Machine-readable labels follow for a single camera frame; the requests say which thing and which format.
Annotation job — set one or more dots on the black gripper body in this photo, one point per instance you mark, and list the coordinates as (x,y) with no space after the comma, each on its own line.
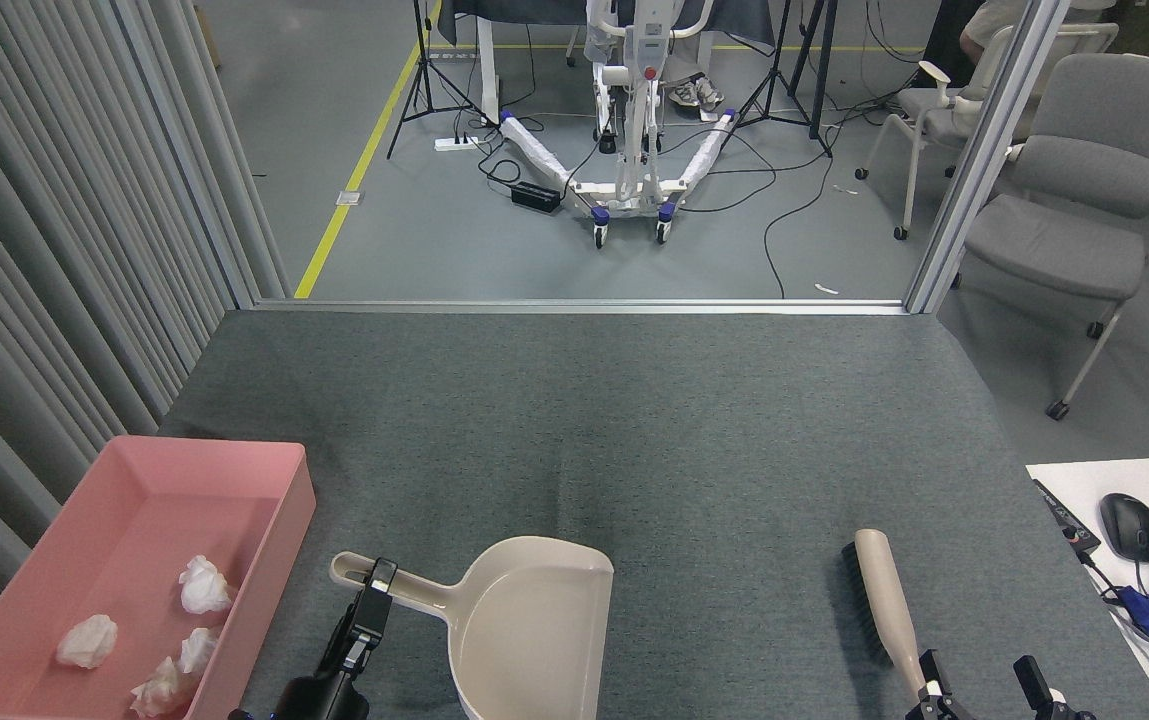
(322,700)

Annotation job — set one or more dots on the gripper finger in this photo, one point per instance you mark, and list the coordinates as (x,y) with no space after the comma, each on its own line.
(339,645)
(374,605)
(934,682)
(1034,688)

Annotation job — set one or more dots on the beige brush with black bristles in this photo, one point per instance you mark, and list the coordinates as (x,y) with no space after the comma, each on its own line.
(884,595)

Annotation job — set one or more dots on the white paper ball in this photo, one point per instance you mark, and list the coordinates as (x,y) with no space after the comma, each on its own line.
(197,650)
(89,641)
(204,586)
(159,689)

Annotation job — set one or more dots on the beige plastic dustpan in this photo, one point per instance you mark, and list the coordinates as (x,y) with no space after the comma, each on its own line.
(534,640)

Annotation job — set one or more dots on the pink plastic bin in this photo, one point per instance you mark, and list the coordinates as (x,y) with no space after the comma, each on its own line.
(104,520)

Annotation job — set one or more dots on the flat black device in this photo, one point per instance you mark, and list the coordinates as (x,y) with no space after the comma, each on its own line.
(1064,518)

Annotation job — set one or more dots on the black computer mouse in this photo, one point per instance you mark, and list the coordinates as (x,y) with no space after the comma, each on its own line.
(1130,527)

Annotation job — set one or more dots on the metal floor outlet plate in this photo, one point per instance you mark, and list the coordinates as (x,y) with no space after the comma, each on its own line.
(350,198)

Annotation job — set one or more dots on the black power adapter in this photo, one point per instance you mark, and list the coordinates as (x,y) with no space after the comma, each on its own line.
(536,196)

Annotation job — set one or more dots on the white power strip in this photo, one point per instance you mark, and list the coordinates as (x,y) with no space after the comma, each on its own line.
(457,143)

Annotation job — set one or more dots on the large grey chair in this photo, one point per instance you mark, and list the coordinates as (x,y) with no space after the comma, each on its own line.
(1084,200)

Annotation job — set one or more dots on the grey pleated curtain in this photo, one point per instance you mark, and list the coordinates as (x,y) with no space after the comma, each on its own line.
(34,200)

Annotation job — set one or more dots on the black tripod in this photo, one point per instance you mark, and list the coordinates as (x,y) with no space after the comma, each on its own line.
(784,70)
(424,70)

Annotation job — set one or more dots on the white stand on wheels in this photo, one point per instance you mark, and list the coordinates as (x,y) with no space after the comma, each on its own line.
(634,110)

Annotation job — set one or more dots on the grey chair with white armrests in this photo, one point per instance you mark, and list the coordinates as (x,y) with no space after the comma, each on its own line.
(934,105)

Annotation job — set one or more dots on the person's shoe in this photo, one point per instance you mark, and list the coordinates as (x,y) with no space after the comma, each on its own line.
(711,93)
(685,96)

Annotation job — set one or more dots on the person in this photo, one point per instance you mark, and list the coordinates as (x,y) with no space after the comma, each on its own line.
(984,18)

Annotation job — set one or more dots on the silver post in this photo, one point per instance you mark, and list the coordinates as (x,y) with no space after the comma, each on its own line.
(984,150)

